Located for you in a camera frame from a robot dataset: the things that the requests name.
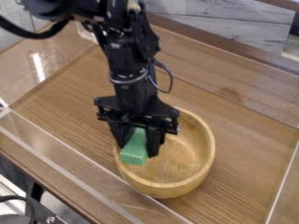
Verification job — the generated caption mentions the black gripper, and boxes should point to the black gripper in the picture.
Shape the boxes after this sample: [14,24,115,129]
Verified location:
[92,78,182,158]

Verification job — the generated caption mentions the green rectangular block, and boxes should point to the green rectangular block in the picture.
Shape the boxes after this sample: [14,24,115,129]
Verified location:
[121,128,149,165]

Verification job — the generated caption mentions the brown wooden bowl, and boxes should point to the brown wooden bowl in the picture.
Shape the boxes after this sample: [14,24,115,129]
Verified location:
[114,108,217,199]

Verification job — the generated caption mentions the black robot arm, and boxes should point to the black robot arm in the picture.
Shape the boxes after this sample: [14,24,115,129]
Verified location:
[0,0,181,157]

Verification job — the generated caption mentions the clear acrylic tray wall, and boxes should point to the clear acrylic tray wall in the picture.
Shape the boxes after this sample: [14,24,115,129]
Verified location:
[0,99,193,224]

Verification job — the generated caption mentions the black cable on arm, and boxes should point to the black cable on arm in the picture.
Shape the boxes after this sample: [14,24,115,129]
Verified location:
[147,58,174,95]

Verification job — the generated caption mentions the black cable bottom left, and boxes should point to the black cable bottom left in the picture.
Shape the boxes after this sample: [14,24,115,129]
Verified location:
[0,195,36,224]

